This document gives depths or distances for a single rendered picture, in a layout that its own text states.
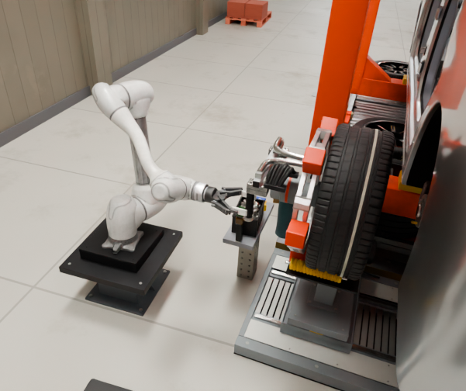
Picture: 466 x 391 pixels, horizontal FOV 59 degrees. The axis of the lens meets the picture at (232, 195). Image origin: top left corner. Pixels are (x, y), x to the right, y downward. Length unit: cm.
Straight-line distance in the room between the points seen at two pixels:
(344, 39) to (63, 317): 206
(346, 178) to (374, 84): 268
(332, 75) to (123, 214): 127
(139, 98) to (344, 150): 104
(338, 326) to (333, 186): 85
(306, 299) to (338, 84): 111
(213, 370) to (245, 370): 16
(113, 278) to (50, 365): 51
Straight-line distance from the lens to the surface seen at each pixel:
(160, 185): 167
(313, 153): 157
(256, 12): 933
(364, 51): 412
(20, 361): 243
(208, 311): 243
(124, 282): 221
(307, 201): 161
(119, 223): 221
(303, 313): 219
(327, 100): 222
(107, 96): 204
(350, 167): 159
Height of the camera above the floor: 186
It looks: 34 degrees down
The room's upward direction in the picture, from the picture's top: 3 degrees clockwise
